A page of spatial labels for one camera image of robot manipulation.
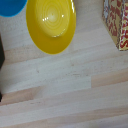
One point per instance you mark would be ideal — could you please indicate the blue plastic bowl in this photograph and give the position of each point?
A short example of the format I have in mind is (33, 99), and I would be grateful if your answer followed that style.
(10, 6)

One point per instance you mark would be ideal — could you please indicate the yellow red granola bar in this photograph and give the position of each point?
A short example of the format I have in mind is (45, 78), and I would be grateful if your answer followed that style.
(116, 20)

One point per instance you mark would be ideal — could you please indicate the black fabric storage box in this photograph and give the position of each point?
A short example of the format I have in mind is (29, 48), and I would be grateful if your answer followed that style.
(1, 53)

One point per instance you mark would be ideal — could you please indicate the yellow plastic bowl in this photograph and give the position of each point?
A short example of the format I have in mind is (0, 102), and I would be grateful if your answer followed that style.
(50, 23)

